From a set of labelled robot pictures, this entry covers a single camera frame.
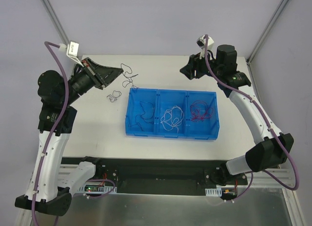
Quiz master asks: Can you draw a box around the red cable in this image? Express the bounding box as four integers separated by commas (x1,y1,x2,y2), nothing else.
189,99,215,123

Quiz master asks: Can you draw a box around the white cable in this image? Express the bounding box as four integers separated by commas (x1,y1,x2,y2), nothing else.
163,105,185,128
159,107,185,134

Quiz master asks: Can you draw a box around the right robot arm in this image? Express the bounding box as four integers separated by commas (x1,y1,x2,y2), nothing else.
180,44,299,190

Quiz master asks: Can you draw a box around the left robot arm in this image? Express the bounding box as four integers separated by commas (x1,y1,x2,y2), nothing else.
15,58,123,217

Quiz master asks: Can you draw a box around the blue three-compartment bin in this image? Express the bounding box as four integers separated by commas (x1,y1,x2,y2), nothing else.
125,88,220,141

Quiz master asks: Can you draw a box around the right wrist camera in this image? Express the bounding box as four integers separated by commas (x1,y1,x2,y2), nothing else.
196,35,215,59

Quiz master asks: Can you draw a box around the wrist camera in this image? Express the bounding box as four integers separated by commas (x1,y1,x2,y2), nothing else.
58,41,83,66
196,35,215,59

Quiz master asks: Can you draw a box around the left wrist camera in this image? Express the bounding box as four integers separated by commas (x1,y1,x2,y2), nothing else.
58,41,83,66

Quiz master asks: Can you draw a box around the left aluminium corner post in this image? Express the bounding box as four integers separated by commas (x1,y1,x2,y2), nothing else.
40,0,70,44

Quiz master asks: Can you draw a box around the aluminium corner post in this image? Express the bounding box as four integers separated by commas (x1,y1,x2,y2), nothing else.
40,0,70,44
246,0,291,66

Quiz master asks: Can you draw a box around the left white cable duct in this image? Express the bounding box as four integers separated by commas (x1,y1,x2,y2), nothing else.
77,185,117,194

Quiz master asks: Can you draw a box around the white cable duct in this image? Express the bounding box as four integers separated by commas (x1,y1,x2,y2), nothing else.
205,187,222,197
77,185,117,194

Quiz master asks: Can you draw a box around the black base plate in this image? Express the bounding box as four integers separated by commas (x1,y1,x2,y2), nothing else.
75,157,249,195

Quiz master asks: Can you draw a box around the right aluminium corner post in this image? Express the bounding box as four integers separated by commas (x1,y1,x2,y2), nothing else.
246,0,291,66

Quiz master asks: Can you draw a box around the right white cable duct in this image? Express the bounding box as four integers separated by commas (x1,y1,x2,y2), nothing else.
205,187,222,197

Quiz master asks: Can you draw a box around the aluminium frame rail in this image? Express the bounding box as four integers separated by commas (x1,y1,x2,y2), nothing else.
243,168,295,187

